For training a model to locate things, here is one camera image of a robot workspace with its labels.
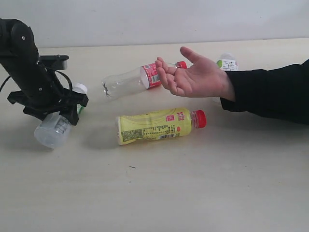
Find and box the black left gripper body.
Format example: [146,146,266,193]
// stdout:
[6,65,88,120]

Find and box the white green label bottle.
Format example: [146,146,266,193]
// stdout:
[34,83,88,149]

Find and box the clear bottle red label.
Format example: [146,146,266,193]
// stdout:
[101,60,188,100]

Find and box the yellow label bottle red cap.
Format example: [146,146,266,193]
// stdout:
[116,107,207,145]

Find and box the white tea bottle fruit label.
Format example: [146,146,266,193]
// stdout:
[216,53,239,71]

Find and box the black sleeved forearm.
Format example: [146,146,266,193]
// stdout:
[220,61,309,125]

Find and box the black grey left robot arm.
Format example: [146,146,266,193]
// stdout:
[0,19,88,126]

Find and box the open human hand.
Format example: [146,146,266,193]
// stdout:
[155,46,236,102]

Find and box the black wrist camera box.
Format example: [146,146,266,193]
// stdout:
[39,55,69,70]

